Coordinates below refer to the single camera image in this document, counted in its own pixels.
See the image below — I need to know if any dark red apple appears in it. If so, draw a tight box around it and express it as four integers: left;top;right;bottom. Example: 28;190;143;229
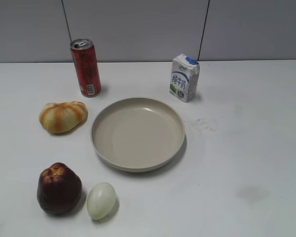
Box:
37;162;82;215

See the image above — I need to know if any red soda can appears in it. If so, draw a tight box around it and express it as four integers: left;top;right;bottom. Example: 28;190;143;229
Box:
70;39;102;97

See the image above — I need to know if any white blue milk carton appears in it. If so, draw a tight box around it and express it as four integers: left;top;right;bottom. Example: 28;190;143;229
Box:
169;54;200;103

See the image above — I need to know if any white egg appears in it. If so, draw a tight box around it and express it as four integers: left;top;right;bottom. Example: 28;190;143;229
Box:
87;182;116;220

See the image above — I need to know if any orange striped bread roll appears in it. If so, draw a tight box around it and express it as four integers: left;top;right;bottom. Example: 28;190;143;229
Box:
39;101;88;134

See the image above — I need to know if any beige round plate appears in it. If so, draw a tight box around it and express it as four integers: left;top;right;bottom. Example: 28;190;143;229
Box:
91;98;186;173

